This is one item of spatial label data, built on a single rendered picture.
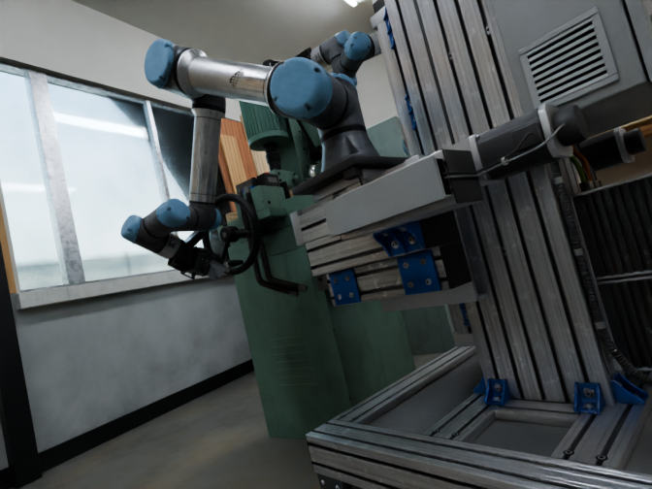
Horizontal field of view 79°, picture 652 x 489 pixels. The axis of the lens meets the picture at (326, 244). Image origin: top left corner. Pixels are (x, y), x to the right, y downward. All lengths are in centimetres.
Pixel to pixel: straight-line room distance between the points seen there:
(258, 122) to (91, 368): 162
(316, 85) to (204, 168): 50
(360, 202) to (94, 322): 208
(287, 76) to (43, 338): 197
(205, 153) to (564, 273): 95
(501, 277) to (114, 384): 220
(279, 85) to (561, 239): 64
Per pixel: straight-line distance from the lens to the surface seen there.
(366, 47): 138
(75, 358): 255
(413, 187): 65
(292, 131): 184
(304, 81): 87
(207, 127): 123
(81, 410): 257
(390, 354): 178
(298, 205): 146
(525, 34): 90
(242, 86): 99
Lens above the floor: 59
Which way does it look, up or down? 4 degrees up
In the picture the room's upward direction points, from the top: 14 degrees counter-clockwise
